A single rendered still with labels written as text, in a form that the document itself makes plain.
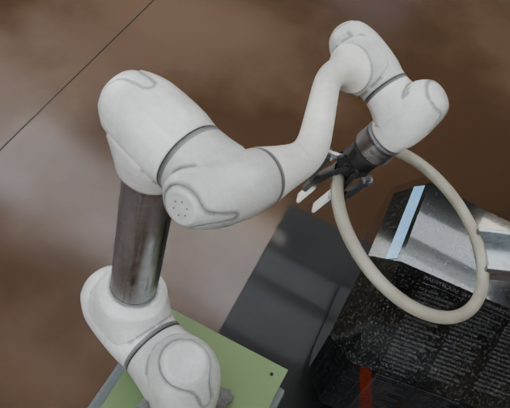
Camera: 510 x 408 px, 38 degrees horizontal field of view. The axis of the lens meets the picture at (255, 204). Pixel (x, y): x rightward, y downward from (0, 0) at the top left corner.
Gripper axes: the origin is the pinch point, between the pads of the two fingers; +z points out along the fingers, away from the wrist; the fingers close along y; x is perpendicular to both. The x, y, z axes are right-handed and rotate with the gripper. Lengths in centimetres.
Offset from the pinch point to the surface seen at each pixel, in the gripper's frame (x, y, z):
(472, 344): 6, 72, 20
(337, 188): -5.0, -0.4, -10.4
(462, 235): 35, 59, 11
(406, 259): 20, 45, 19
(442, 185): 20.0, 31.1, -9.7
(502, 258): 8, 52, -10
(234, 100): 150, 7, 110
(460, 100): 197, 108, 64
